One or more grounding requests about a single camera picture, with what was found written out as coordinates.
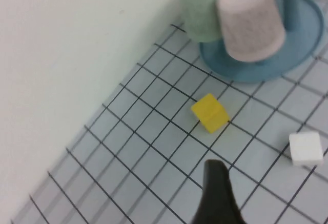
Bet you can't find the white cube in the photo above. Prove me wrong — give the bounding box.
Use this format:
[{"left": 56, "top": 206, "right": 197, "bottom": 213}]
[{"left": 289, "top": 131, "right": 324, "bottom": 167}]

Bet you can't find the pale pink plastic cup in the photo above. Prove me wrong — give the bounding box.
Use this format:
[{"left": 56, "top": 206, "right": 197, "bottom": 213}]
[{"left": 215, "top": 0, "right": 286, "bottom": 63}]

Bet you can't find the grey checkered tablecloth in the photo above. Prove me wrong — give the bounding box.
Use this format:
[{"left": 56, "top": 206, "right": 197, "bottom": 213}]
[{"left": 10, "top": 0, "right": 328, "bottom": 224}]

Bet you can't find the mint green plastic cup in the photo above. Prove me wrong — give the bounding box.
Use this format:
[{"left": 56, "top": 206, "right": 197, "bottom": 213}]
[{"left": 178, "top": 0, "right": 223, "bottom": 43}]

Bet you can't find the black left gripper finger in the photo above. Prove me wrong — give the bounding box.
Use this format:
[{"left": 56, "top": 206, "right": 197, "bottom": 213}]
[{"left": 191, "top": 159, "right": 247, "bottom": 224}]

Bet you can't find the yellow cube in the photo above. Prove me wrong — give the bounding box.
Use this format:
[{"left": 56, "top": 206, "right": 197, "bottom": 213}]
[{"left": 190, "top": 92, "right": 230, "bottom": 134}]

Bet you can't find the blue cup stand tray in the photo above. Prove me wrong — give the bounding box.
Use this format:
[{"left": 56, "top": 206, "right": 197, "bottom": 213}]
[{"left": 199, "top": 0, "right": 325, "bottom": 83}]

